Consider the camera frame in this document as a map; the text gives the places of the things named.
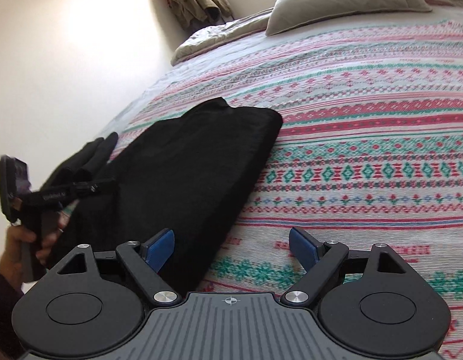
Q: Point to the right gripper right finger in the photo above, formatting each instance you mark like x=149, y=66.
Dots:
x=321, y=262

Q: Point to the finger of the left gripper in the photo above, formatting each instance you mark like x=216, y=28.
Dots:
x=94, y=188

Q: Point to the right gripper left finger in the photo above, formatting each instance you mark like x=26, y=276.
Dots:
x=143, y=262

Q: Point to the black pants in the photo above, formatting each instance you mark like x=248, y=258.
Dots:
x=192, y=174

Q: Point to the person's left hand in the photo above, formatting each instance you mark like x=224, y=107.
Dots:
x=17, y=236

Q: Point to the patterned striped bedspread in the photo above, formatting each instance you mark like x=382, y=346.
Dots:
x=370, y=154

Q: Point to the hanging olive clothes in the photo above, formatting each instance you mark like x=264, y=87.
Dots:
x=197, y=14

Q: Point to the beige pillow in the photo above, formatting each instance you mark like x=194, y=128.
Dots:
x=344, y=2

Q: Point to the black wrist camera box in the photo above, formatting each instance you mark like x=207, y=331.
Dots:
x=14, y=182

